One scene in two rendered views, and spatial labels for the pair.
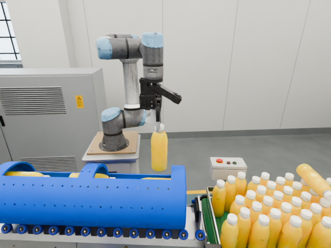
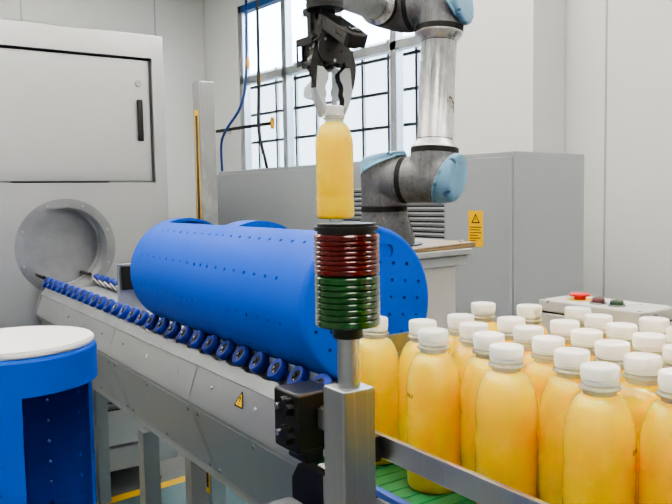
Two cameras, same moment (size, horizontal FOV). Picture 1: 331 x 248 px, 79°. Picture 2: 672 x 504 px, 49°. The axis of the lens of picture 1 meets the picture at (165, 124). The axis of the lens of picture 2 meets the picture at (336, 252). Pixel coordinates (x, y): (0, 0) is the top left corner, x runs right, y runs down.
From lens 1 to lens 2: 1.20 m
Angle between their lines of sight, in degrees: 55
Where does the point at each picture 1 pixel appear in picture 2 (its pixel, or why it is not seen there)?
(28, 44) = (457, 119)
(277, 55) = not seen: outside the picture
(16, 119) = not seen: hidden behind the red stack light
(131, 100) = (421, 127)
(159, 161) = (319, 188)
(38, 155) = not seen: hidden behind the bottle
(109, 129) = (364, 194)
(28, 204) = (162, 258)
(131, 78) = (428, 73)
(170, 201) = (291, 263)
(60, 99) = (437, 220)
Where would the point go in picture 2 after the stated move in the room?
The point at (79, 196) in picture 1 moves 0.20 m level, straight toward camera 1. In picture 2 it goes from (204, 248) to (144, 255)
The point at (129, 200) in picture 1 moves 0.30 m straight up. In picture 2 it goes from (247, 257) to (243, 100)
